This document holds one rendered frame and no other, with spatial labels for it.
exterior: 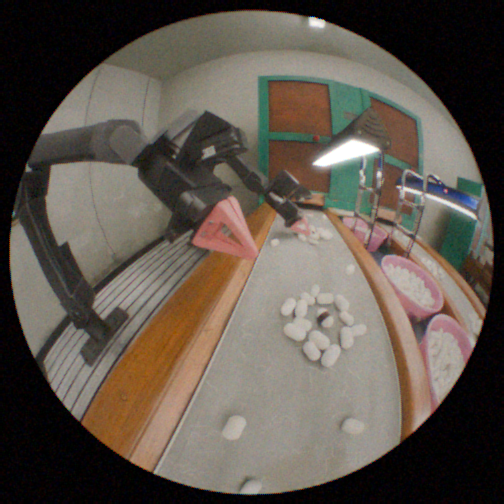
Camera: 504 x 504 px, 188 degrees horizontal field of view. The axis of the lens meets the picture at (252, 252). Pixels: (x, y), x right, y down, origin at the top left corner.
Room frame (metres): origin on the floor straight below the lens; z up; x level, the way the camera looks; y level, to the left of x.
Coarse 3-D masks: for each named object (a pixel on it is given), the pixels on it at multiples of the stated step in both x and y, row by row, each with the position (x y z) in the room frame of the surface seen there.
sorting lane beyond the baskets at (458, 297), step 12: (384, 228) 0.69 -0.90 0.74; (396, 228) 0.74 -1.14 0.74; (420, 252) 0.36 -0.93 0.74; (432, 264) 0.25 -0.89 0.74; (444, 288) 0.09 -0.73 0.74; (456, 288) 0.05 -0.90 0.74; (456, 300) 0.01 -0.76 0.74; (468, 300) -0.05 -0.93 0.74; (468, 312) -0.08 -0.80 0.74; (468, 324) -0.10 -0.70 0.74
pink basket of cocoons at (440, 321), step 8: (432, 320) 0.02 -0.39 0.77; (440, 320) 0.01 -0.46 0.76; (448, 320) -0.01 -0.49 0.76; (432, 328) 0.01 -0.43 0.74; (448, 328) -0.03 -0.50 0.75; (424, 336) 0.01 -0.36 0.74; (464, 336) -0.10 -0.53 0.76; (424, 344) -0.01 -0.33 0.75; (464, 344) -0.12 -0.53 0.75; (424, 352) -0.02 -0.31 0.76; (464, 352) -0.14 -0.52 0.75; (424, 360) -0.04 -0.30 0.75; (464, 360) -0.16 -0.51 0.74; (432, 376) -0.07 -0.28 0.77; (432, 384) -0.08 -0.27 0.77; (432, 392) -0.10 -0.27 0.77; (432, 400) -0.12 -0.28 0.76; (432, 408) -0.14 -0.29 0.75
